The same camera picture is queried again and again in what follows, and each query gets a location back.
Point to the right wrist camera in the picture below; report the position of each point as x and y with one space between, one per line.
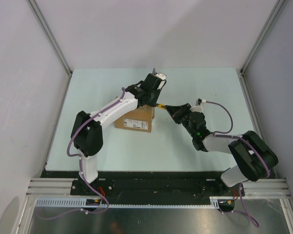
198 106

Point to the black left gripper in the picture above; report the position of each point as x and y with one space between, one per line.
152 103

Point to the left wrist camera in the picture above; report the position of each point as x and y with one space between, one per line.
162 80

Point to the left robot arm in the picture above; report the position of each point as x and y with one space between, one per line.
87 133

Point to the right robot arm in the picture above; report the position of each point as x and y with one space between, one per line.
254 158

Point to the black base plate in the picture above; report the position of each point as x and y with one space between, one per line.
154 188

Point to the brown cardboard express box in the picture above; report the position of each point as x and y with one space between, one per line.
139 119

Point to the aluminium frame post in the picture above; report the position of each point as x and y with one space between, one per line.
49 35
270 22

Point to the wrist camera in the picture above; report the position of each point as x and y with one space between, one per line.
162 80
198 106

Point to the yellow utility knife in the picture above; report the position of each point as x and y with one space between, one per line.
161 106

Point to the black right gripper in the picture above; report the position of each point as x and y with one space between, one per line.
176 111

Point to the right aluminium frame post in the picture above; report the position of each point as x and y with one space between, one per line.
270 22

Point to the left aluminium frame post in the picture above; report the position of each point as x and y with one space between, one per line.
49 35

